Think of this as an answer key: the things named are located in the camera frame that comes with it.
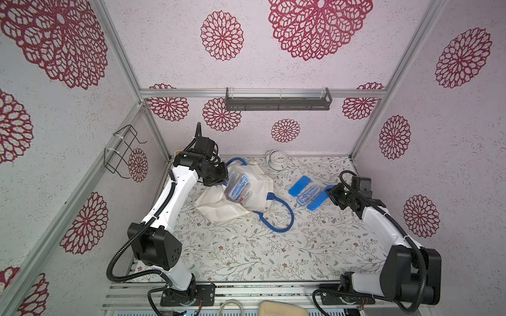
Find white canvas bag blue handles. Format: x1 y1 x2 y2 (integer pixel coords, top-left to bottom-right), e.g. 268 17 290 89
194 157 295 233

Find clear blue compass set case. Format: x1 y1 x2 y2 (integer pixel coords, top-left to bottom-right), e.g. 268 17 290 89
296 184 322 206

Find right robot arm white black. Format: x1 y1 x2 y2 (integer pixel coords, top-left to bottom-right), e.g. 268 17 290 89
312 170 442 315

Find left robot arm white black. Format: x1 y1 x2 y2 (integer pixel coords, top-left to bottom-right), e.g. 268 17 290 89
106 125 228 305

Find beige object at front edge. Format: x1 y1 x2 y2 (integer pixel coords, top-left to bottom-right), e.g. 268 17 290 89
258 301 309 316

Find black wall shelf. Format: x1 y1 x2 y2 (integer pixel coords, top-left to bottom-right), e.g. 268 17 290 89
225 88 333 111

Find black wire wall rack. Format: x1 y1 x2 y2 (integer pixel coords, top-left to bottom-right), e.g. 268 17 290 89
103 125 147 179

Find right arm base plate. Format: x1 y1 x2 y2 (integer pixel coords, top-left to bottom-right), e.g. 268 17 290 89
319 284 376 305

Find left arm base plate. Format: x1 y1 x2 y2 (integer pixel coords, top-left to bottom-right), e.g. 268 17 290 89
160 283 216 308

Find white cable loop front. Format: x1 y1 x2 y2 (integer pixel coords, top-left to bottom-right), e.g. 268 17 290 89
218 299 246 316

